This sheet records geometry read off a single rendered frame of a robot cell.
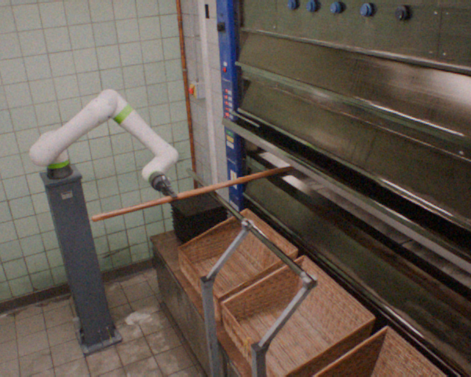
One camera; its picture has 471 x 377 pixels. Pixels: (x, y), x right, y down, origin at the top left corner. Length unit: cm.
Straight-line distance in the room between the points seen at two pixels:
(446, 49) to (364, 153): 53
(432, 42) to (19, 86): 249
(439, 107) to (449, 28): 23
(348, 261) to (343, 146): 52
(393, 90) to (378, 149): 24
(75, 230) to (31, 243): 84
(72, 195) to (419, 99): 190
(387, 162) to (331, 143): 32
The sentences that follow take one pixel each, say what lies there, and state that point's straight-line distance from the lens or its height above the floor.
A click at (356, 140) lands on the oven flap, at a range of 192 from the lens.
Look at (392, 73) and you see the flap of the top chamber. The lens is 174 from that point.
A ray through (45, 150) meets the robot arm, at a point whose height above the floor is 142.
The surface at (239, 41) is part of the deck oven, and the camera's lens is 266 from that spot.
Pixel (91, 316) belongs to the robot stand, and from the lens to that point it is 320.
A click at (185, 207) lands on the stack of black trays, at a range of 296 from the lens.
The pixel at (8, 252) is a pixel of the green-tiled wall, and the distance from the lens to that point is 367.
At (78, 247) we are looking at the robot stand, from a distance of 292.
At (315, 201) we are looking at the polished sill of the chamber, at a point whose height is 117.
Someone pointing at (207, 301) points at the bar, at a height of 84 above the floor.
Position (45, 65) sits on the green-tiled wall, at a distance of 328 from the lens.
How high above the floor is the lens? 220
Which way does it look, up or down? 25 degrees down
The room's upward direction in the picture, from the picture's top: 4 degrees counter-clockwise
